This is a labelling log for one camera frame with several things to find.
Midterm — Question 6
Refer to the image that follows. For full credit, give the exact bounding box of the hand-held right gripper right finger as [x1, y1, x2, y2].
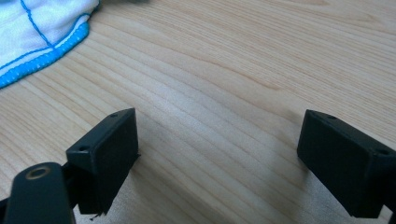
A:
[296, 108, 396, 218]

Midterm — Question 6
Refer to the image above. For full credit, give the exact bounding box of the white cloth with blue edge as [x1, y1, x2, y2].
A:
[0, 0, 101, 90]

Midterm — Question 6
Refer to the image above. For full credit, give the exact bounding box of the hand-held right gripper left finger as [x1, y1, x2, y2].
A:
[65, 107, 140, 216]

